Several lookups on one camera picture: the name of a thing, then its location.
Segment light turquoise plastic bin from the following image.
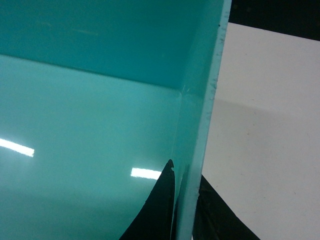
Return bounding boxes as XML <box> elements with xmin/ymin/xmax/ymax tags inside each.
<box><xmin>0</xmin><ymin>0</ymin><xmax>232</xmax><ymax>240</ymax></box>

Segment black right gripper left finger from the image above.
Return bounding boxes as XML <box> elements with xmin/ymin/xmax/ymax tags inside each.
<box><xmin>120</xmin><ymin>159</ymin><xmax>175</xmax><ymax>240</ymax></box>

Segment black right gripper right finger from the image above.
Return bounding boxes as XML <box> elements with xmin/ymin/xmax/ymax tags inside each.
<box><xmin>192</xmin><ymin>176</ymin><xmax>259</xmax><ymax>240</ymax></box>

